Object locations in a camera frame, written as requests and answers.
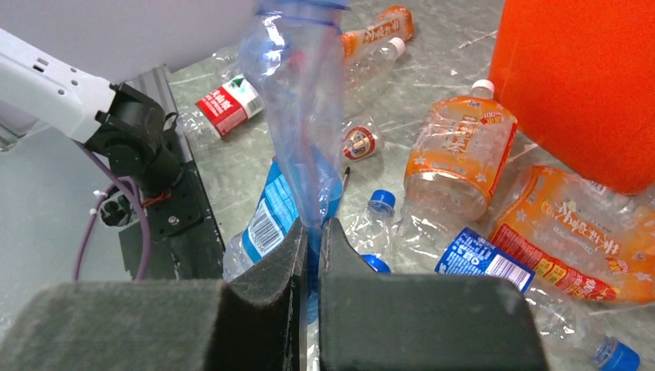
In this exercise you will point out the white label clear bottle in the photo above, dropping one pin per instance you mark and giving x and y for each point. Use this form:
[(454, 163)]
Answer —
[(373, 67)]

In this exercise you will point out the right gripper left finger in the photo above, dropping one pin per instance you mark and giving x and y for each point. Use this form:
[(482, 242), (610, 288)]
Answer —
[(255, 322)]

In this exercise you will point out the large orange bottle right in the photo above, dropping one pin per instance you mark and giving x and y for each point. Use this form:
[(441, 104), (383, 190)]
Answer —
[(587, 240)]

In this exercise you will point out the light blue label bottle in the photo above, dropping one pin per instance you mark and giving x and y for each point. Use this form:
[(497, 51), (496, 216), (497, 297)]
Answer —
[(294, 57)]

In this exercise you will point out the large orange bottle left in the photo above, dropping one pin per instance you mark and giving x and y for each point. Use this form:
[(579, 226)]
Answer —
[(460, 152)]

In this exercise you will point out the large orange bottle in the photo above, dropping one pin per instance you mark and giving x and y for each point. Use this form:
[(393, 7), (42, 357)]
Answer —
[(460, 152), (587, 240)]

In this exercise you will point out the black base frame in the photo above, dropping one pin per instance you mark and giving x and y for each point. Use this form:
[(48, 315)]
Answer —
[(186, 242)]

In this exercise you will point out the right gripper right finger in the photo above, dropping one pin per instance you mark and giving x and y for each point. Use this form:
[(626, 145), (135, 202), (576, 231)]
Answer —
[(375, 321)]

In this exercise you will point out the Pepsi bottle blue label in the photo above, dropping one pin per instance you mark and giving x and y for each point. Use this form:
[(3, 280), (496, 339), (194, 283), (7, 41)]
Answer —
[(369, 233)]

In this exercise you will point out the orange plastic bin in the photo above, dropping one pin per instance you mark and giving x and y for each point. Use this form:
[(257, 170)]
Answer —
[(579, 77)]

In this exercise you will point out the red label water bottle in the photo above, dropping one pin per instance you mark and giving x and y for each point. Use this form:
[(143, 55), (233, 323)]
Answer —
[(222, 111)]

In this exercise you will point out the red cap clear bottle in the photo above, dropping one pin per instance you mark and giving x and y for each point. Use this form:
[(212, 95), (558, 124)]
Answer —
[(361, 137)]

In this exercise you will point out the black yellow screwdriver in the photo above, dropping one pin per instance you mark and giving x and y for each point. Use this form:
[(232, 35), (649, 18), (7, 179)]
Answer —
[(345, 178)]

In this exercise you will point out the small orange juice bottle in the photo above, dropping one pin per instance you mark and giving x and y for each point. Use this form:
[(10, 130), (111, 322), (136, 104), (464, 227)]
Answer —
[(395, 21)]

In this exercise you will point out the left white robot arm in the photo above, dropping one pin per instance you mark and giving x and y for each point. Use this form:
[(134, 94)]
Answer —
[(110, 119)]

